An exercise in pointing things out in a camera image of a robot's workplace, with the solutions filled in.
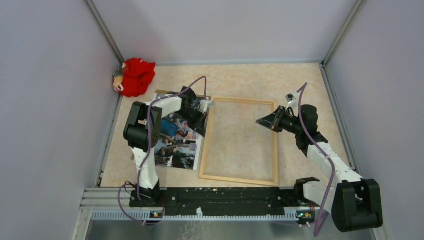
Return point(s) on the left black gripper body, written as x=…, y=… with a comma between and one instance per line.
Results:
x=194, y=117

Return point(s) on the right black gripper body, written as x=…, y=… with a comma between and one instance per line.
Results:
x=290, y=124

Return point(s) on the printed photo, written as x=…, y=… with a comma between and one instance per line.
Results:
x=178, y=146

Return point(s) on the transparent plastic sheet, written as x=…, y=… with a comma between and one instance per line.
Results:
x=240, y=139

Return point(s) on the wooden picture frame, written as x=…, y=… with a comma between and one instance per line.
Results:
x=238, y=139

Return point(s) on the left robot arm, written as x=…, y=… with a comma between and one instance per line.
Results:
x=158, y=128

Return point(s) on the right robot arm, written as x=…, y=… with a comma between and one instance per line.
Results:
x=353, y=202

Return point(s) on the red crumpled cloth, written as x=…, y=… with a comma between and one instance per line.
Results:
x=133, y=77

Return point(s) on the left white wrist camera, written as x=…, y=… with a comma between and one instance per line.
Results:
x=205, y=104

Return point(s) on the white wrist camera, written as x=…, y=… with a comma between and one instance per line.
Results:
x=292, y=99
x=205, y=104

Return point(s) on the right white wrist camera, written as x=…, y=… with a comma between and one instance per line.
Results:
x=292, y=99

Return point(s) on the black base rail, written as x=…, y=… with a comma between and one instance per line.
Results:
x=222, y=201

